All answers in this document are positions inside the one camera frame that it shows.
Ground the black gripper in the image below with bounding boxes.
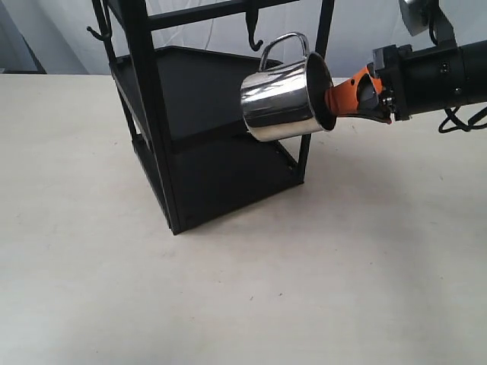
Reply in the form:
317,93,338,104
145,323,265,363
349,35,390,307
324,44,412,121

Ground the stainless steel mug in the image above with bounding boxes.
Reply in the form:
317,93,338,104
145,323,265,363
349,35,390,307
240,32,336,142

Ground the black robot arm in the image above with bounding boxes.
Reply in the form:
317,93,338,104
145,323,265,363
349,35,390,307
324,41,486,124

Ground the black metal shelf rack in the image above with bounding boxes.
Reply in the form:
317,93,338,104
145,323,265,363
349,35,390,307
86,0,336,237

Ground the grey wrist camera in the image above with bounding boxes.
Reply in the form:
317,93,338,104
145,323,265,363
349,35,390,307
398,0,439,37

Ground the black cable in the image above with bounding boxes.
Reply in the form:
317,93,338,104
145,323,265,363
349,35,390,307
428,0,487,134

